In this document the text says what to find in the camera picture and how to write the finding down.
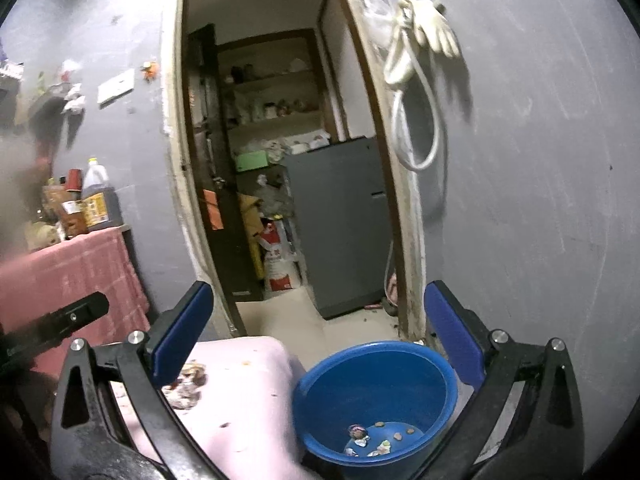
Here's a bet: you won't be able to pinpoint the blue plastic bucket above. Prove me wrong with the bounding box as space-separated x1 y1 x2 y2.
292 341 458 479

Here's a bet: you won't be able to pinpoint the red white sack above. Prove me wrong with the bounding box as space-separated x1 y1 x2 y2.
258 219 303 292

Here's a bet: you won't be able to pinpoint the brown sauce pouch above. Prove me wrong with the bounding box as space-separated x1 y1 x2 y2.
58 190 89 240

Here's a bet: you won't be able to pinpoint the white rubber gloves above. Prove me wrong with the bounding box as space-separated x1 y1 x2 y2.
383 0 461 90

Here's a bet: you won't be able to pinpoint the pink plaid cloth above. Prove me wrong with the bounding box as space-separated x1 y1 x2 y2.
0 228 150 346

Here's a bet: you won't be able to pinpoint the grey washing machine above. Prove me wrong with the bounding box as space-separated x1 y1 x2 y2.
284 138 393 320

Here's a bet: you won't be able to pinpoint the large vinegar jug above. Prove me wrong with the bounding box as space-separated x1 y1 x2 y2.
80 157 124 232

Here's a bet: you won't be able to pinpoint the wall wire rack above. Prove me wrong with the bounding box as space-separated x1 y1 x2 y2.
27 81 86 122

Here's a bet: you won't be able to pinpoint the white hose loop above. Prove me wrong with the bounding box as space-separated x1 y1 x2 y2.
389 34 443 174

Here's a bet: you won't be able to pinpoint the orange wall hook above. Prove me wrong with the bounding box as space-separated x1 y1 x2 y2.
140 61 158 81

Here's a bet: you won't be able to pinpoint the white wall switch panel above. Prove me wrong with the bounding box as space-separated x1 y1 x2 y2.
96 68 136 106

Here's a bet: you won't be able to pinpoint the red cup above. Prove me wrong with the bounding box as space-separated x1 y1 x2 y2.
65 168 82 193

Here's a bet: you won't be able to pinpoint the green box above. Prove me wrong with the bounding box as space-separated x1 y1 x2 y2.
235 150 269 172

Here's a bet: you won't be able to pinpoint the pink floral table cloth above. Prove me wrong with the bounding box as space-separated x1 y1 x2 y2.
109 335 321 480

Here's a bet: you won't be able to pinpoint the silver foil wrapper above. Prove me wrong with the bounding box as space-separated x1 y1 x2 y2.
162 361 207 411

